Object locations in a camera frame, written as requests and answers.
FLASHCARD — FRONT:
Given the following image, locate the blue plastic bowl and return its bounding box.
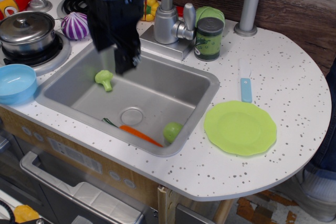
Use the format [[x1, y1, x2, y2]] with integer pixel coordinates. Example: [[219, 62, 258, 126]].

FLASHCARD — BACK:
[[1, 64, 38, 105]]

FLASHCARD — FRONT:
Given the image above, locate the green toy cabbage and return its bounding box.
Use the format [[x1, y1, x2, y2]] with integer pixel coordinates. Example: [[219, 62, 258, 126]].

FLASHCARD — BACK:
[[195, 6, 225, 27]]

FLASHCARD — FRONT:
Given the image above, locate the silver toy faucet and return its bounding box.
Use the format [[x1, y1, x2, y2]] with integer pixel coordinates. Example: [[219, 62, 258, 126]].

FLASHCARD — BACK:
[[140, 0, 196, 60]]

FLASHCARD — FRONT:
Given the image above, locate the steel pot with lid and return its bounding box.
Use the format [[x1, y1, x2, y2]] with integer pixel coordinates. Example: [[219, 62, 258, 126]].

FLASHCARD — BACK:
[[1, 11, 55, 55]]

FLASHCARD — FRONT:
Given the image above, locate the yellow object on floor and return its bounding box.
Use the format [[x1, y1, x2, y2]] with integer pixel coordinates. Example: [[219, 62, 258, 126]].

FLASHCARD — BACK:
[[13, 205, 39, 223]]

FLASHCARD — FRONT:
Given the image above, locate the yellow toy bell pepper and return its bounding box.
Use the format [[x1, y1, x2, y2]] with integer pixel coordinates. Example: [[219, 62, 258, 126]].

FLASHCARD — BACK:
[[141, 0, 159, 22]]

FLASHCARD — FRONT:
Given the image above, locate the green label tin can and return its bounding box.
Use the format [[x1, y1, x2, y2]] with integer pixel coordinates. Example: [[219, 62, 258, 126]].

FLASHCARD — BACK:
[[194, 17, 224, 61]]

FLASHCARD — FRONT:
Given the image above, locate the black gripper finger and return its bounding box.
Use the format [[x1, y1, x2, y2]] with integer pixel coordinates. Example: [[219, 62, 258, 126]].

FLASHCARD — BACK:
[[94, 39, 116, 51], [114, 42, 141, 74]]

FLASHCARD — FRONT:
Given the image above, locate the green toy apple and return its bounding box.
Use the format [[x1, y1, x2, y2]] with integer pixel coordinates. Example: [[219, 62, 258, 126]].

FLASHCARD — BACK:
[[163, 122, 183, 143]]

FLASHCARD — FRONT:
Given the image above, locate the blue handled toy knife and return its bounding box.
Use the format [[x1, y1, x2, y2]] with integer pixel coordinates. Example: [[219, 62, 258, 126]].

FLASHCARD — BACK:
[[238, 58, 253, 103]]

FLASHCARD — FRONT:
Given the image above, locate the front left stove burner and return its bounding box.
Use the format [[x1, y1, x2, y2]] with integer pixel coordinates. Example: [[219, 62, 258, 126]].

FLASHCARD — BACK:
[[1, 31, 71, 76]]

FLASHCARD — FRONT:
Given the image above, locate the green plastic plate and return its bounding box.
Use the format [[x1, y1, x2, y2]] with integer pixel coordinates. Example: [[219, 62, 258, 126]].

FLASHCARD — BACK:
[[204, 101, 277, 156]]

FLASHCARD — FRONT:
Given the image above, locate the grey metal pole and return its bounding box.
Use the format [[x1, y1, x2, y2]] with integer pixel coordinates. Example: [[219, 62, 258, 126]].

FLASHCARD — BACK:
[[234, 0, 259, 37]]

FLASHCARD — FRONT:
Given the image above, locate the purple striped toy onion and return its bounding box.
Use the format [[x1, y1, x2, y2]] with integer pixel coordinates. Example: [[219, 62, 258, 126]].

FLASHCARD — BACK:
[[61, 12, 89, 40]]

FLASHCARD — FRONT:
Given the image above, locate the grey white shoe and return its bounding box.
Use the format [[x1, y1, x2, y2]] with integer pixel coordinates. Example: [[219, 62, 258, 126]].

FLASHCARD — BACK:
[[274, 168, 335, 222]]

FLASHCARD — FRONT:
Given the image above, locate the toy oven door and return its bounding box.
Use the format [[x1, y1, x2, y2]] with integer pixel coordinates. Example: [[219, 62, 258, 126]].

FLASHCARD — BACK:
[[20, 151, 159, 223]]

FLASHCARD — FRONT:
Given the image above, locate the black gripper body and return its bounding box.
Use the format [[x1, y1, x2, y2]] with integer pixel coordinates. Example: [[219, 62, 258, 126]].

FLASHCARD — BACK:
[[87, 0, 144, 46]]

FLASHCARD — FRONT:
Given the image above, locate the green toy broccoli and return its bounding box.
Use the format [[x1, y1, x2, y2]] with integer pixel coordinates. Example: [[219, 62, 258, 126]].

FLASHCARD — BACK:
[[95, 70, 113, 92]]

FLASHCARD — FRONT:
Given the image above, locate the person leg in jeans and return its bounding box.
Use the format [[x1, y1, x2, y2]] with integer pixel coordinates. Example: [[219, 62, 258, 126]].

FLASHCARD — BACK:
[[306, 58, 336, 180]]

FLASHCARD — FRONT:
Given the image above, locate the grey stove knob front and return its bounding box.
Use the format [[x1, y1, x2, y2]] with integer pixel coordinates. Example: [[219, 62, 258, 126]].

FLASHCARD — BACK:
[[26, 0, 53, 12]]

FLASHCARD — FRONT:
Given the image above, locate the grey metal sink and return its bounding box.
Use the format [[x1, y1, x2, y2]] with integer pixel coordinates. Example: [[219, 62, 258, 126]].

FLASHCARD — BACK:
[[36, 44, 220, 156]]

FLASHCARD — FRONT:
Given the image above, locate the red ketchup bottle toy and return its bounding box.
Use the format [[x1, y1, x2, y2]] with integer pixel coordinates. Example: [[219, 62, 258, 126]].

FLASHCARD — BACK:
[[1, 0, 31, 20]]

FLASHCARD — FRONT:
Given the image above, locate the orange toy carrot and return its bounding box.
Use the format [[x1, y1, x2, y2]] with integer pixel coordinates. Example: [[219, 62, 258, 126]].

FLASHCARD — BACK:
[[102, 118, 163, 147]]

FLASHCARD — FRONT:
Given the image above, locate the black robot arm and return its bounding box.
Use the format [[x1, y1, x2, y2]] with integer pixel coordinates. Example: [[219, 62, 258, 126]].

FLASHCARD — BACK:
[[87, 0, 144, 74]]

